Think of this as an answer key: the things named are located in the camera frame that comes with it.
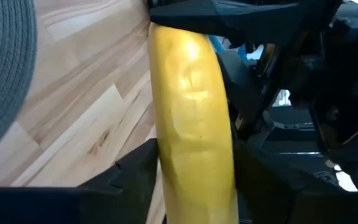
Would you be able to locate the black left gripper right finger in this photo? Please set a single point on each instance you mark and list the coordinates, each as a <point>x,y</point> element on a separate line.
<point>275,202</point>

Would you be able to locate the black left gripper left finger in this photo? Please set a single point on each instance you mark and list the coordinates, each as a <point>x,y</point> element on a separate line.
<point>126,193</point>

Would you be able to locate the large yellow banana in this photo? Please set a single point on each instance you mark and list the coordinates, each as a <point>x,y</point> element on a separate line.
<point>194,124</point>

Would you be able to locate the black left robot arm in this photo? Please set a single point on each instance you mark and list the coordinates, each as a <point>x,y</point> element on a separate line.
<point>337,93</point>

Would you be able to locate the grey round woven mat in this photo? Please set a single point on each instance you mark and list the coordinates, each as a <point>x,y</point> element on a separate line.
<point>2,68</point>

